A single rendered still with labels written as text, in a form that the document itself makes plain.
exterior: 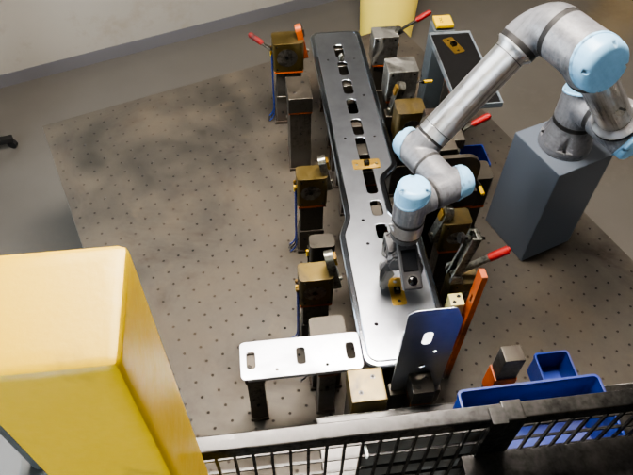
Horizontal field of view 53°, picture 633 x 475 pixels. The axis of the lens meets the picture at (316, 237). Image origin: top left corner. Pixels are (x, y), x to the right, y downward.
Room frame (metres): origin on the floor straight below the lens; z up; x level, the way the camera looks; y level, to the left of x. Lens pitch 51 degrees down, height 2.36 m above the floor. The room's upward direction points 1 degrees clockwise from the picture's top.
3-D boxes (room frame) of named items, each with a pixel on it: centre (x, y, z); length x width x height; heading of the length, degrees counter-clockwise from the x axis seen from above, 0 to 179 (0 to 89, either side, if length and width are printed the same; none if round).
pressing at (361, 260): (1.39, -0.14, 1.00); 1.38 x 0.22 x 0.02; 8
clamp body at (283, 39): (1.93, 0.13, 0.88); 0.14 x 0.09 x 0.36; 98
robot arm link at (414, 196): (0.94, -0.21, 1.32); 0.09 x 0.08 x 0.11; 120
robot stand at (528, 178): (1.38, -0.72, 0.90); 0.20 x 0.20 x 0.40; 27
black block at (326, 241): (1.08, 0.00, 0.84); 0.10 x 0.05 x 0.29; 98
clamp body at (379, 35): (1.98, -0.24, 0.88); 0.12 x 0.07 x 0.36; 98
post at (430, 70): (1.91, -0.41, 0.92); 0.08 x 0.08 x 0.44; 8
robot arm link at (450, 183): (1.00, -0.29, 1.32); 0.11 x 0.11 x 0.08; 30
